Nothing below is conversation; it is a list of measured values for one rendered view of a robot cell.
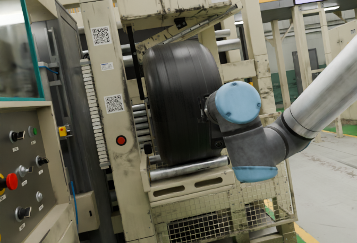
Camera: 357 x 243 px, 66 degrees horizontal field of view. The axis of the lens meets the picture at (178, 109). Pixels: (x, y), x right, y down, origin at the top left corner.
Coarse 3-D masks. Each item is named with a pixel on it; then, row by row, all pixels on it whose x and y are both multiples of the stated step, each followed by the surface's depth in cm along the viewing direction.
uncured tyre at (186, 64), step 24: (168, 48) 111; (192, 48) 109; (144, 72) 110; (168, 72) 102; (192, 72) 102; (216, 72) 105; (168, 96) 99; (192, 96) 100; (168, 120) 100; (192, 120) 101; (168, 144) 104; (192, 144) 105
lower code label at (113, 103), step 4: (108, 96) 115; (112, 96) 115; (116, 96) 116; (120, 96) 116; (104, 100) 115; (108, 100) 115; (112, 100) 115; (116, 100) 116; (120, 100) 116; (108, 104) 115; (112, 104) 116; (116, 104) 116; (120, 104) 116; (108, 108) 115; (112, 108) 116; (116, 108) 116; (120, 108) 116; (108, 112) 115; (112, 112) 116
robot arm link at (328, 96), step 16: (352, 48) 49; (336, 64) 52; (352, 64) 49; (320, 80) 55; (336, 80) 51; (352, 80) 50; (304, 96) 58; (320, 96) 54; (336, 96) 52; (352, 96) 52; (288, 112) 62; (304, 112) 58; (320, 112) 56; (336, 112) 55; (272, 128) 62; (288, 128) 61; (304, 128) 59; (320, 128) 59; (288, 144) 61; (304, 144) 63
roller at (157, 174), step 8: (200, 160) 115; (208, 160) 114; (216, 160) 114; (224, 160) 114; (160, 168) 113; (168, 168) 112; (176, 168) 112; (184, 168) 112; (192, 168) 113; (200, 168) 113; (208, 168) 114; (152, 176) 111; (160, 176) 111; (168, 176) 112
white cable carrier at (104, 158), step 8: (88, 64) 115; (88, 72) 115; (88, 80) 115; (88, 88) 115; (96, 96) 120; (96, 104) 116; (96, 112) 116; (96, 120) 116; (96, 128) 116; (96, 136) 117; (104, 136) 120; (104, 144) 117; (104, 152) 117; (104, 160) 117; (104, 168) 117
